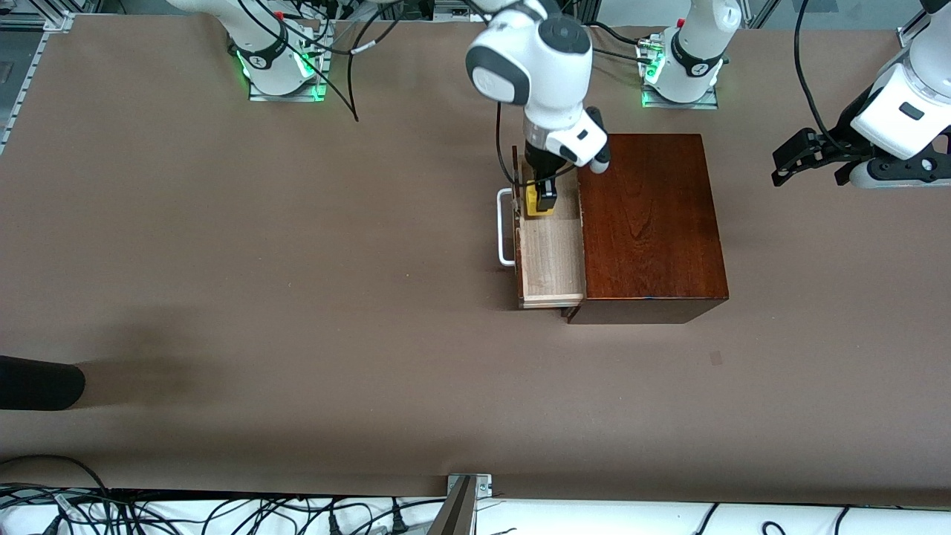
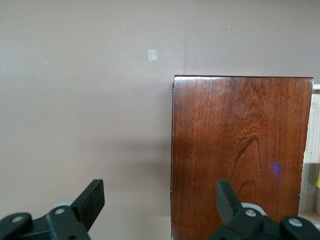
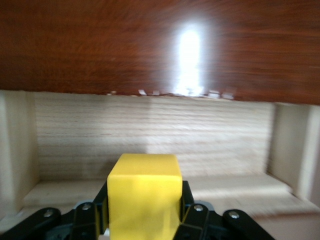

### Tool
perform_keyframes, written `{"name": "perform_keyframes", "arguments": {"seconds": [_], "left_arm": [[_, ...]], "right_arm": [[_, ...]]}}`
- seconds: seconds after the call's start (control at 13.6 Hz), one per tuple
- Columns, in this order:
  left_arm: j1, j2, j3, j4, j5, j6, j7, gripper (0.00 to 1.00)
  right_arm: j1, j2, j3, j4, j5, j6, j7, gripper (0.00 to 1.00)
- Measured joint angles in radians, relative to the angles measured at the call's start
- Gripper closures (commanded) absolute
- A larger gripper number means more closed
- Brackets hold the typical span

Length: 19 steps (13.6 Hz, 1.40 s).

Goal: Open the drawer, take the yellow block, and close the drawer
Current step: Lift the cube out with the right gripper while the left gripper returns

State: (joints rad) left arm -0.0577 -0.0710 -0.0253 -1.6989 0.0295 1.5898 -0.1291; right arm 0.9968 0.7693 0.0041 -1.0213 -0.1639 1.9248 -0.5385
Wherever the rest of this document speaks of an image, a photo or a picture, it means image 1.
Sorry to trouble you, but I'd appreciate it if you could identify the small metal bracket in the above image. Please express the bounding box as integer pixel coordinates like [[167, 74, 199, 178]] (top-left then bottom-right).
[[447, 473, 493, 499]]

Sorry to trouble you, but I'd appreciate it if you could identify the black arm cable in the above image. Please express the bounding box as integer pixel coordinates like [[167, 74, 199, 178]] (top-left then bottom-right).
[[793, 0, 855, 153], [238, 0, 361, 123], [345, 0, 406, 123]]

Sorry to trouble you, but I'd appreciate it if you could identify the aluminium frame rail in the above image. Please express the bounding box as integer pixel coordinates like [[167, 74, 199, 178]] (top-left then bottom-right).
[[0, 11, 75, 153]]

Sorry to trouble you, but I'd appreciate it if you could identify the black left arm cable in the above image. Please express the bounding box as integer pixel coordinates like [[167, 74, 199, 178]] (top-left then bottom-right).
[[793, 0, 855, 153]]

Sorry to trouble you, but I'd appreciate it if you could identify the black arched cable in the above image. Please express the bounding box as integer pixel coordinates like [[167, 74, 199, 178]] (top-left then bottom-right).
[[0, 454, 112, 497]]

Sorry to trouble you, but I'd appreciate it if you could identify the black foam cylinder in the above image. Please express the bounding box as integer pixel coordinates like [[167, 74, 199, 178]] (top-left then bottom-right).
[[0, 355, 86, 411]]

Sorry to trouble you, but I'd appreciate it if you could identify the brown table cover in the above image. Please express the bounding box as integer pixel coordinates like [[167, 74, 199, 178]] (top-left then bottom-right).
[[0, 13, 951, 510]]

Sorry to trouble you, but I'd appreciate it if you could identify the dark brown wooden cabinet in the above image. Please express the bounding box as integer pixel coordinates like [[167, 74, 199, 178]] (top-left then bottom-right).
[[562, 134, 730, 325]]

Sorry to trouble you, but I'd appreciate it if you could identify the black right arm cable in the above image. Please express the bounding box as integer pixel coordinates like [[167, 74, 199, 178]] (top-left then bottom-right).
[[345, 0, 406, 123], [238, 0, 361, 123]]

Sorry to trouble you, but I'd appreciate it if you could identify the grey slanted post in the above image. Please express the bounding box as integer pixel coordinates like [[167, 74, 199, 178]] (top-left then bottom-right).
[[427, 476, 476, 535]]

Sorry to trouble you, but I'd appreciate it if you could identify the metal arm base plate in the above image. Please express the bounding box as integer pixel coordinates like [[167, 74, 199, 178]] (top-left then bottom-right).
[[249, 74, 328, 103], [642, 84, 720, 111]]

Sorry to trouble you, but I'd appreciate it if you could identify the black cable across table edge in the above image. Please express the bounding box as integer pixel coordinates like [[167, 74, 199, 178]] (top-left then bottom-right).
[[591, 45, 658, 66], [591, 21, 649, 47]]

